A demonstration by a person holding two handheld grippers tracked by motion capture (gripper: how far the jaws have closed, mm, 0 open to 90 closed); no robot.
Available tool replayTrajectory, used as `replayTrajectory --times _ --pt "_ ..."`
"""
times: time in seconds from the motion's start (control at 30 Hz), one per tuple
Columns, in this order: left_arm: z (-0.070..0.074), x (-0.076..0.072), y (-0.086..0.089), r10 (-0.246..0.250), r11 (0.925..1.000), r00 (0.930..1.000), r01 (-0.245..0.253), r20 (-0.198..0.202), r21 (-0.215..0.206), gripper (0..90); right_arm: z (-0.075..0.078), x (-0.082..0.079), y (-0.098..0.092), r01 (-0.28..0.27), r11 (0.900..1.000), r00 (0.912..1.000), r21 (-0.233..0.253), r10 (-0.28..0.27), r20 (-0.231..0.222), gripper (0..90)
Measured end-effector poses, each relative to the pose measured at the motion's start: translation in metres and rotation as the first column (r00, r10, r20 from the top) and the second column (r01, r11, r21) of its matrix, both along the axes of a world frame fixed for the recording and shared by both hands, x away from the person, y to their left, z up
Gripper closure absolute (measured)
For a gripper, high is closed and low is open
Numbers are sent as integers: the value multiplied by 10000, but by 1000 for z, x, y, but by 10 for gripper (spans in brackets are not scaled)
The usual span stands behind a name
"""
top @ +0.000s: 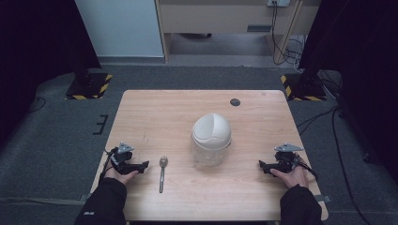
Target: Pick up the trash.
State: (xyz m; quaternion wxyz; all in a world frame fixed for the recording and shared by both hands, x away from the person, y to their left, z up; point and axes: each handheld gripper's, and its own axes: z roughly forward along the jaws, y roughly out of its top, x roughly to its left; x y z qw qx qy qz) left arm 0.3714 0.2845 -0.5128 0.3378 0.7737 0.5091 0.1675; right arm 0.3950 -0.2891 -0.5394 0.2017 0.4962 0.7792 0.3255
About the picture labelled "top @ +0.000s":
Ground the light wooden desk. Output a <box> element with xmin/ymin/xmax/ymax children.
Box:
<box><xmin>155</xmin><ymin>0</ymin><xmax>323</xmax><ymax>65</ymax></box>

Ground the person's left hand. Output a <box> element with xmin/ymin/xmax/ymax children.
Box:
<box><xmin>104</xmin><ymin>167</ymin><xmax>139</xmax><ymax>187</ymax></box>

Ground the right hand-held gripper cable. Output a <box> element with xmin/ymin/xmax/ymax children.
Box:
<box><xmin>297</xmin><ymin>156</ymin><xmax>319</xmax><ymax>183</ymax></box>

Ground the white partition panel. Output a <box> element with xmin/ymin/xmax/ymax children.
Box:
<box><xmin>74</xmin><ymin>0</ymin><xmax>165</xmax><ymax>58</ymax></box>

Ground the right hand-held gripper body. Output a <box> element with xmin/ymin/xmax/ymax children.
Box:
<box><xmin>273</xmin><ymin>142</ymin><xmax>305</xmax><ymax>173</ymax></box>

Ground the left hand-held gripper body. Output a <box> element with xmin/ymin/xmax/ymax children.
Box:
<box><xmin>108</xmin><ymin>142</ymin><xmax>143</xmax><ymax>175</ymax></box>

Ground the black stand base striped tape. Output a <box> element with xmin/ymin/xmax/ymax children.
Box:
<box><xmin>65</xmin><ymin>72</ymin><xmax>114</xmax><ymax>101</ymax></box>
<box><xmin>280</xmin><ymin>72</ymin><xmax>328</xmax><ymax>102</ymax></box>

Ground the grey wall socket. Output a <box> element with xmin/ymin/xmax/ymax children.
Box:
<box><xmin>267</xmin><ymin>0</ymin><xmax>291</xmax><ymax>8</ymax></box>

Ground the hand-held gripper cable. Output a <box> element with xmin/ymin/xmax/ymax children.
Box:
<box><xmin>297</xmin><ymin>156</ymin><xmax>319</xmax><ymax>183</ymax></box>
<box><xmin>99</xmin><ymin>148</ymin><xmax>119</xmax><ymax>186</ymax></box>

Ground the black cable hanging from socket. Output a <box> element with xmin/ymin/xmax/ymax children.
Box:
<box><xmin>270</xmin><ymin>1</ymin><xmax>306</xmax><ymax>66</ymax></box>

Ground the left hand-held gripper cable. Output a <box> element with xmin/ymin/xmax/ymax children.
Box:
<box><xmin>99</xmin><ymin>148</ymin><xmax>119</xmax><ymax>186</ymax></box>

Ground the dark curtain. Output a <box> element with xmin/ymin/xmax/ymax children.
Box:
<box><xmin>298</xmin><ymin>0</ymin><xmax>398</xmax><ymax>184</ymax></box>
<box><xmin>0</xmin><ymin>0</ymin><xmax>102</xmax><ymax>148</ymax></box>

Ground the thin black floor cable loop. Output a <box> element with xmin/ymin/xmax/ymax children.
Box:
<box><xmin>27</xmin><ymin>96</ymin><xmax>47</xmax><ymax>114</ymax></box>

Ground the person's right hand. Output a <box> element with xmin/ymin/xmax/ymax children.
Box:
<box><xmin>269</xmin><ymin>155</ymin><xmax>311</xmax><ymax>189</ymax></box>

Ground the clear bin with white lid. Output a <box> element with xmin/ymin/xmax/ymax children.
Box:
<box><xmin>191</xmin><ymin>112</ymin><xmax>233</xmax><ymax>168</ymax></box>

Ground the metal spoon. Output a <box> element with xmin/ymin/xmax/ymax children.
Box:
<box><xmin>159</xmin><ymin>156</ymin><xmax>169</xmax><ymax>194</ymax></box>

